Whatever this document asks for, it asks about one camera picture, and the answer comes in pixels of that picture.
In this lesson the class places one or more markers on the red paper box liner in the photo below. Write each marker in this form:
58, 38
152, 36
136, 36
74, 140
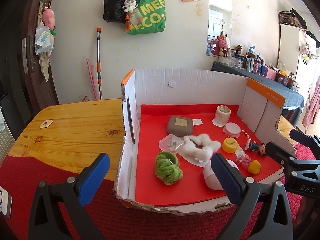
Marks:
155, 180

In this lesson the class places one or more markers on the orange cardboard box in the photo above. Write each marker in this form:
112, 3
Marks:
190, 85

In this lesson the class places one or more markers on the blue cloth covered table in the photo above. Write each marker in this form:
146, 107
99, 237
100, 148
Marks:
287, 95

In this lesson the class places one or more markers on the small beige tag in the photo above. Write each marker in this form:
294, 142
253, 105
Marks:
46, 124

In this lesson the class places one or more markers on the white square charger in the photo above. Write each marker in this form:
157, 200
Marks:
5, 202

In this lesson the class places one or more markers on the green tote bag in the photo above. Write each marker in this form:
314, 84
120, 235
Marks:
147, 22

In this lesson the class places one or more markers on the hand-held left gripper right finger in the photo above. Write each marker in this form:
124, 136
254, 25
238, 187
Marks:
225, 180

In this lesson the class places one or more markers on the green chenille scrunchie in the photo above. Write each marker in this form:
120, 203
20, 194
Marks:
170, 172

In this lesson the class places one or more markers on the clear plastic bag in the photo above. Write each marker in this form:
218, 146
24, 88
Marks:
43, 40

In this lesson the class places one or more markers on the pink rabbit plush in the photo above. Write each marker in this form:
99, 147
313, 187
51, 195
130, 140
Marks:
221, 45

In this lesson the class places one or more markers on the white round lid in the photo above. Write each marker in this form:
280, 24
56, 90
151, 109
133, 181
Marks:
231, 130

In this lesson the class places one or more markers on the yellow bottle cap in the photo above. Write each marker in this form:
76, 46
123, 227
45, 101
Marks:
228, 146

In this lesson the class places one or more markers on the black hat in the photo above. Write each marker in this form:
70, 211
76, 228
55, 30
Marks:
313, 38

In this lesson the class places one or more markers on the wall mirror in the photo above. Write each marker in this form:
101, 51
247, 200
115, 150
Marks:
220, 5

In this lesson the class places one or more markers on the white fluffy star hair clip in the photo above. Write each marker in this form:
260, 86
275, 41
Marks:
200, 152

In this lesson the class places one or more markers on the dark brown door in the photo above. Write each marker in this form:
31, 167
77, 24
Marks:
15, 17

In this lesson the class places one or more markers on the white round jar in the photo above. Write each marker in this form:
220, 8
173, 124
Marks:
221, 117

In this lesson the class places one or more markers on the pink round case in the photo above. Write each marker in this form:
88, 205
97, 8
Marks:
211, 177

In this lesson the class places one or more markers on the glass mug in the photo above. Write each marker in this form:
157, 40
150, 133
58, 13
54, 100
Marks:
234, 62

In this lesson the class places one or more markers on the hanging wardrobe ornaments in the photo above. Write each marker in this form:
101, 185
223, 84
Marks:
307, 50

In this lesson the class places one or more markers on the small potted figure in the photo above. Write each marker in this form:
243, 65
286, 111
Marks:
239, 49

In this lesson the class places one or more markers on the beige cloth bag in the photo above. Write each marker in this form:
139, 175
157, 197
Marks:
45, 65

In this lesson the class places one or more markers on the pink hanging garment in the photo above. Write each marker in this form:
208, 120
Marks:
313, 105

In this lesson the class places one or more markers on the small clear plastic box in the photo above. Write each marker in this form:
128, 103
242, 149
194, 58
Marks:
166, 142

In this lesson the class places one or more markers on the white wardrobe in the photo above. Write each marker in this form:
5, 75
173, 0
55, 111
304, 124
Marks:
287, 47

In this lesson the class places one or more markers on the pink plastic hanger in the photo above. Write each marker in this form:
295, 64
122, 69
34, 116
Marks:
92, 80

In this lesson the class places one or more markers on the red tassel charm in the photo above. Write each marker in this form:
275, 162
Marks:
128, 22

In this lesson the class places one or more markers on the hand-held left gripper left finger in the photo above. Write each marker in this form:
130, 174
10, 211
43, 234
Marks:
95, 177

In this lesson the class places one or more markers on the red patterned tumbler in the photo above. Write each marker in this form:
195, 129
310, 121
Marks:
256, 66

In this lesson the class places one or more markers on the pink storage box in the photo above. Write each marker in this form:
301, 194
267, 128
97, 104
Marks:
271, 74

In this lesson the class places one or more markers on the blue letter ornament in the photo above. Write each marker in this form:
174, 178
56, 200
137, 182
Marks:
250, 51

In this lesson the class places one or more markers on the blue and black figurine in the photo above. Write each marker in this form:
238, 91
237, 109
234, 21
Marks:
255, 147

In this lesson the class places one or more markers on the black backpack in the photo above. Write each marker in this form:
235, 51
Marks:
113, 7

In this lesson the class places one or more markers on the red knitted mat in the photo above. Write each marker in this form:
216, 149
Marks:
140, 225

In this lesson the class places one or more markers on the leopard print bag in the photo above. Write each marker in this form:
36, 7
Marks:
291, 18

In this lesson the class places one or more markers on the dark bottle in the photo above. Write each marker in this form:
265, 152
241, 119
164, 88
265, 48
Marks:
290, 80

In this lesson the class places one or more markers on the pink and yellow figurine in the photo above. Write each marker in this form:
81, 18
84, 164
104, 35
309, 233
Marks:
254, 167

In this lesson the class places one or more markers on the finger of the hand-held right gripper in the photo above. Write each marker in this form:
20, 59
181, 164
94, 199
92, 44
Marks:
303, 137
277, 152

